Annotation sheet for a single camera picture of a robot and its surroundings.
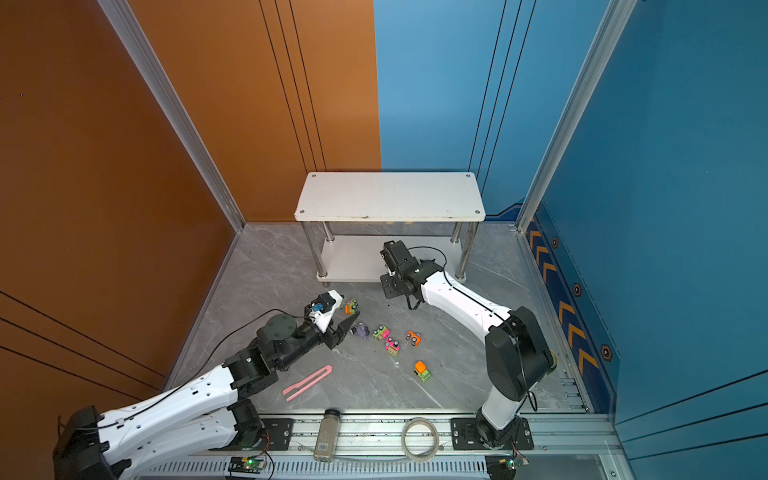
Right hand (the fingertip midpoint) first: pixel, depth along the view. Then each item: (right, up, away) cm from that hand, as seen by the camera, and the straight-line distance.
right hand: (390, 282), depth 88 cm
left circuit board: (-34, -42, -17) cm, 57 cm away
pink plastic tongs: (-17, -24, -5) cm, 30 cm away
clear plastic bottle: (-15, -35, -18) cm, 42 cm away
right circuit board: (+27, -43, -17) cm, 53 cm away
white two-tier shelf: (-10, +18, -12) cm, 24 cm away
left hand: (-10, -3, -16) cm, 19 cm away
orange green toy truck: (+8, -23, -7) cm, 25 cm away
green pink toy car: (-3, -15, +1) cm, 16 cm away
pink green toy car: (+1, -18, -1) cm, 19 cm away
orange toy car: (+7, -16, -1) cm, 18 cm away
